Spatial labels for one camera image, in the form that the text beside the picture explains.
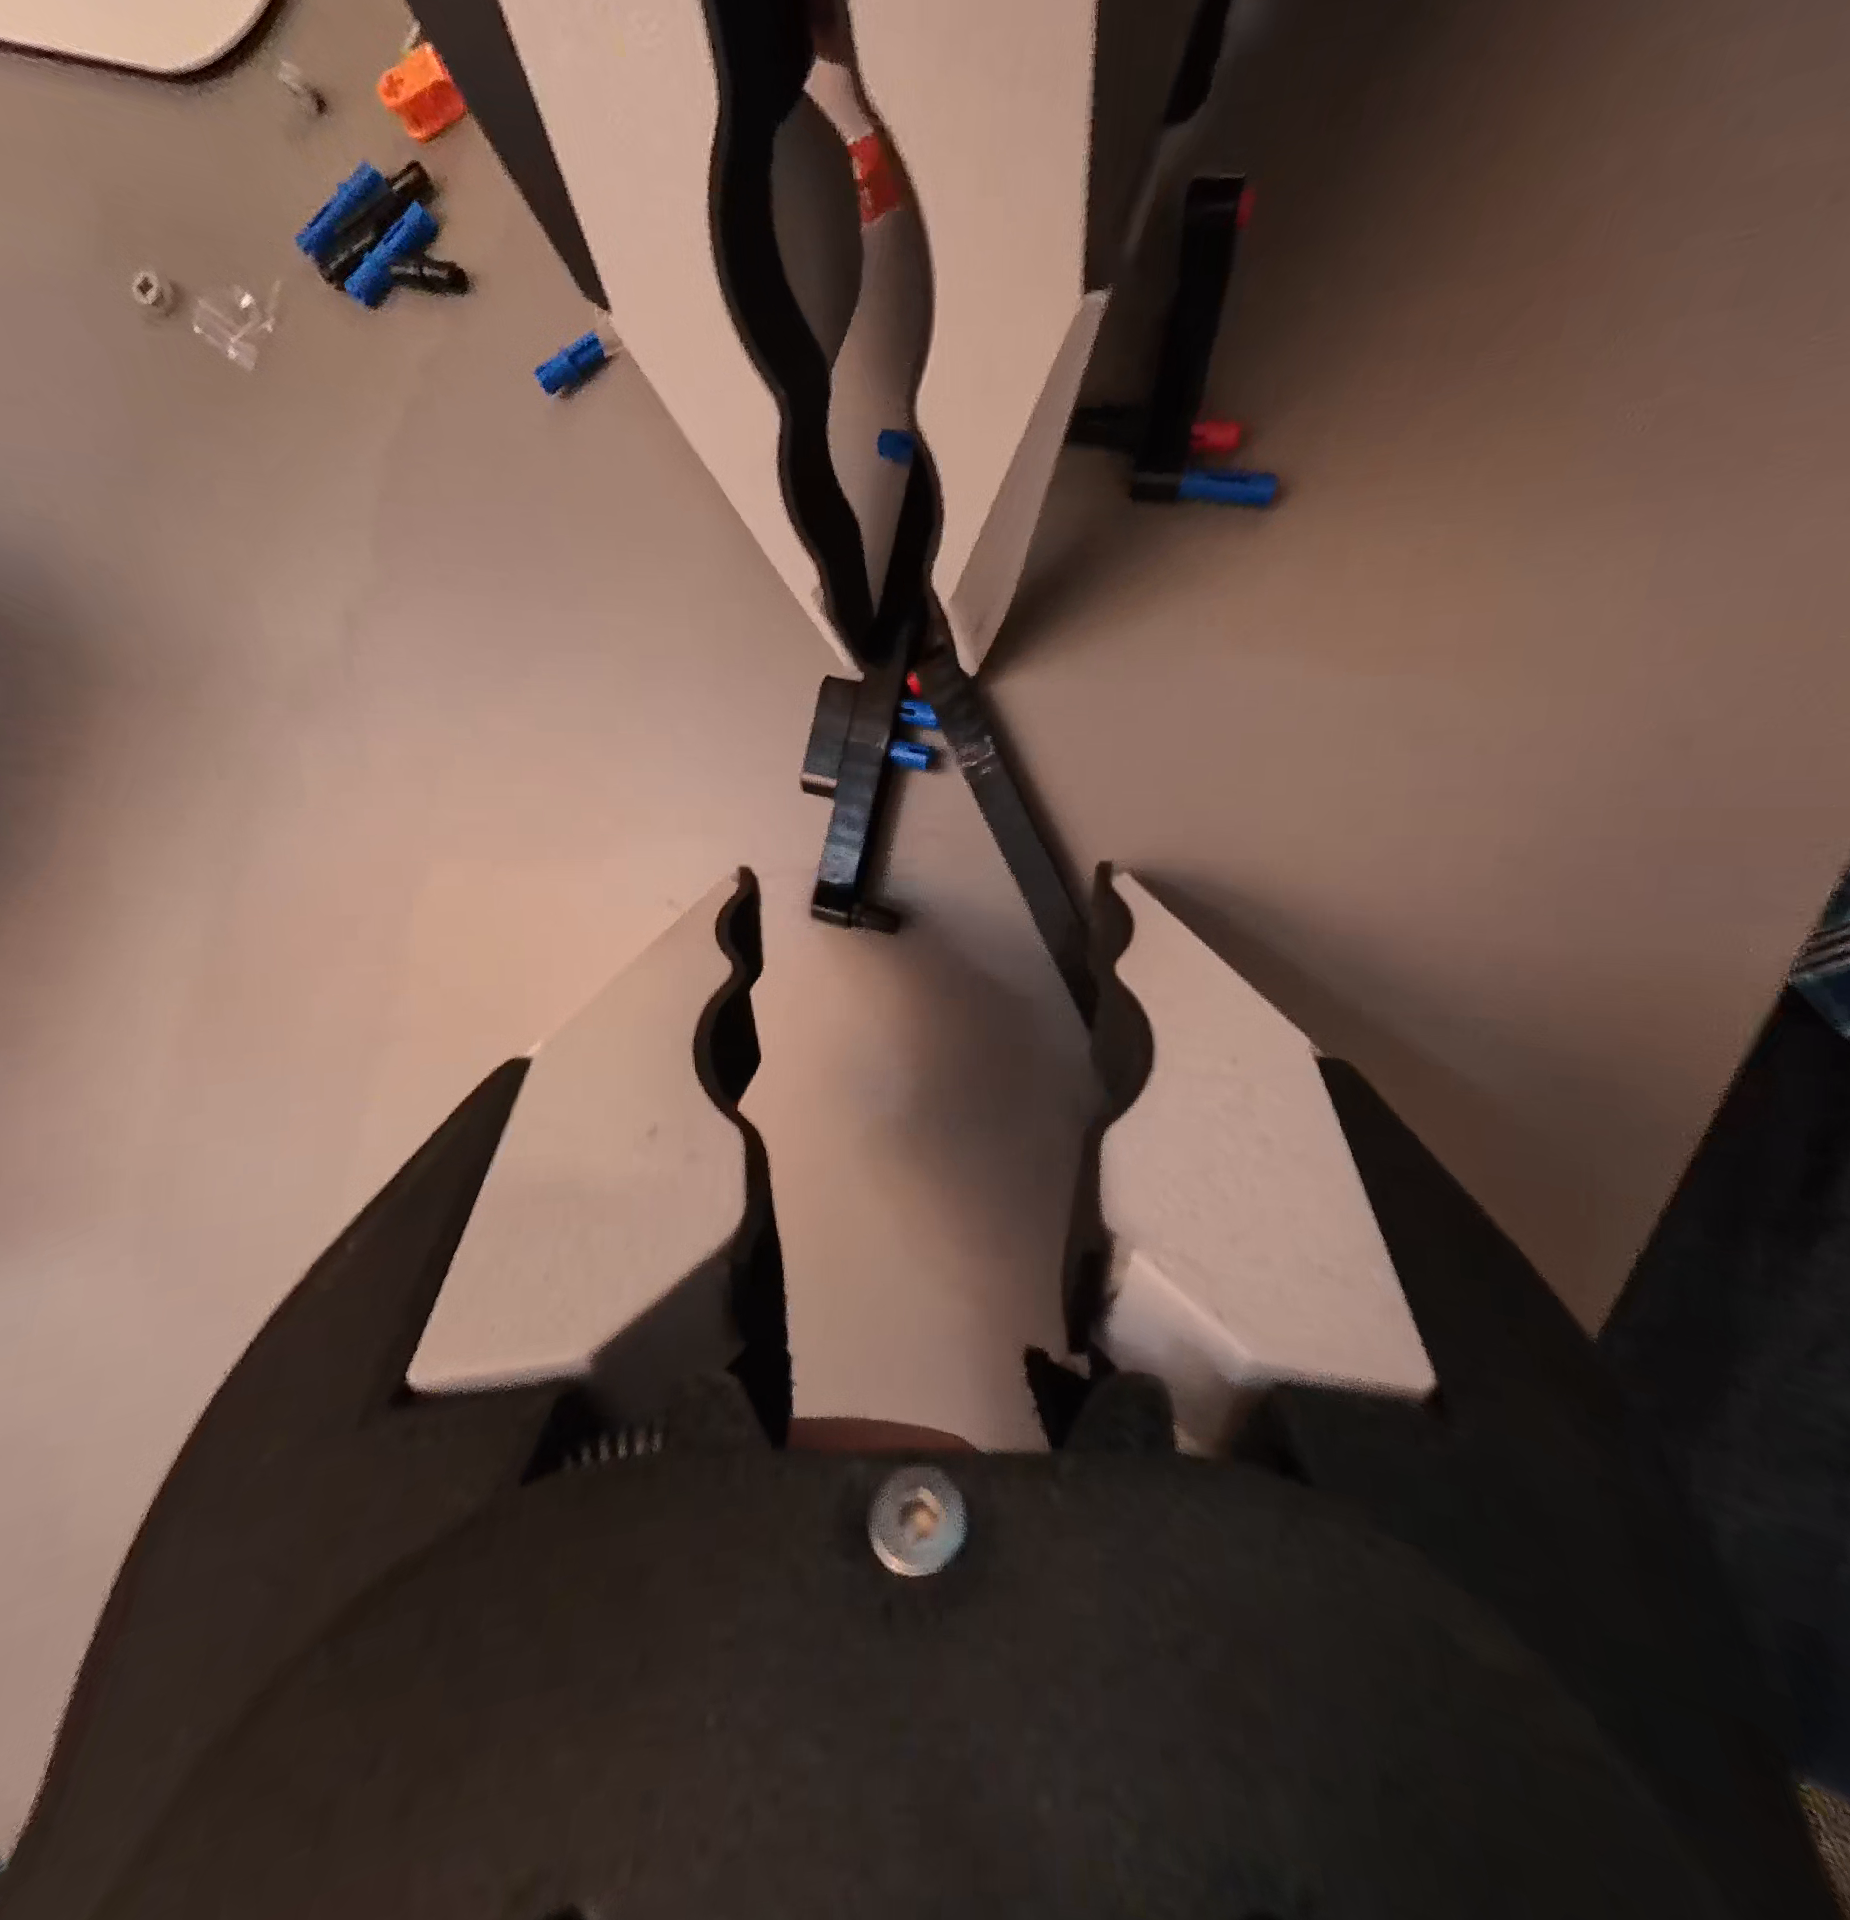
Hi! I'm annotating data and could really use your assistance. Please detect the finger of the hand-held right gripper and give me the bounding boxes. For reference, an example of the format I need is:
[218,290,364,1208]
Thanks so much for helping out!
[498,0,879,673]
[806,0,1116,673]

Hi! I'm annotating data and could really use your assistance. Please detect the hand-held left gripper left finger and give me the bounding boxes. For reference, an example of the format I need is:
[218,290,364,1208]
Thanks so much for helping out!
[407,868,796,1446]

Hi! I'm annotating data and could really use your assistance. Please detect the clear plastic toy piece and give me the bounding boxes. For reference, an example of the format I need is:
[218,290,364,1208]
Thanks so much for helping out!
[192,280,286,373]

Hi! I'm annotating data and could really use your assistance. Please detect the white rounded pad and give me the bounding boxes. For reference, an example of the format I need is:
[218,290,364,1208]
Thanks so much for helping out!
[0,0,286,78]

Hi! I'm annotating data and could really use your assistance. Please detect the black toy beam assembly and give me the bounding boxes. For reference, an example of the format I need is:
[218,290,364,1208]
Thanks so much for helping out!
[794,428,1110,1031]

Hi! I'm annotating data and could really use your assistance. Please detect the beige desk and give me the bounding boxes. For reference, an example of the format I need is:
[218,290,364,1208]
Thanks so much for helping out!
[0,0,1850,1855]

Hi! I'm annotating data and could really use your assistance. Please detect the blue plaid cloth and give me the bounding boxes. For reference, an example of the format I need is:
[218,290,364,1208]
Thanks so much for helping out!
[1785,811,1850,1070]

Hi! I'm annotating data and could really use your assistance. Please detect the black beam with red pin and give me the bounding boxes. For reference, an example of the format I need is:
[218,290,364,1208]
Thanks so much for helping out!
[1068,173,1282,513]

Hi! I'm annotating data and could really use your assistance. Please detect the orange toy connector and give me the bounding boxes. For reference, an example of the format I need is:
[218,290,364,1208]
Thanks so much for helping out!
[377,42,469,146]

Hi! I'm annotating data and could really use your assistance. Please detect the dark blue trousers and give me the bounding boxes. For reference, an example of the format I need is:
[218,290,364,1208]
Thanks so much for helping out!
[1598,976,1850,1803]

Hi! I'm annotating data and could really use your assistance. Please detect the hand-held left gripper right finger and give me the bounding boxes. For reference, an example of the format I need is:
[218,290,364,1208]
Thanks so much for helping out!
[1023,862,1437,1450]

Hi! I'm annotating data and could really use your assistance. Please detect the blue and black toy pin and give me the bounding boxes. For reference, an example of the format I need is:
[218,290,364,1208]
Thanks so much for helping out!
[341,199,445,312]
[296,158,435,265]

